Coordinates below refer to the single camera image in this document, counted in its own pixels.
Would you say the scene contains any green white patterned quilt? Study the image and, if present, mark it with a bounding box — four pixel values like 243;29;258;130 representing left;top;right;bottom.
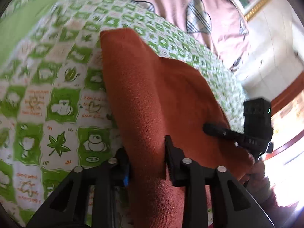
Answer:
1;0;245;226

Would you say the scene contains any lime green bed sheet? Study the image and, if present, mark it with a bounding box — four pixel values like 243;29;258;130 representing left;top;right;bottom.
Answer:
1;0;59;64

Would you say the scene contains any right human hand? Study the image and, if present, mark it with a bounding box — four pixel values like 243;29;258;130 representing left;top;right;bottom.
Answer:
239;158;267;190

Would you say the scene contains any rust orange knit sweater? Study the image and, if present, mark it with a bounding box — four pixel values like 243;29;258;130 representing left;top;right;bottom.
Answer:
100;28;254;227

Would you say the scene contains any pink heart patterned pillow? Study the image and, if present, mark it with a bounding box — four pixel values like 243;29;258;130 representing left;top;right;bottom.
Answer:
126;0;249;72

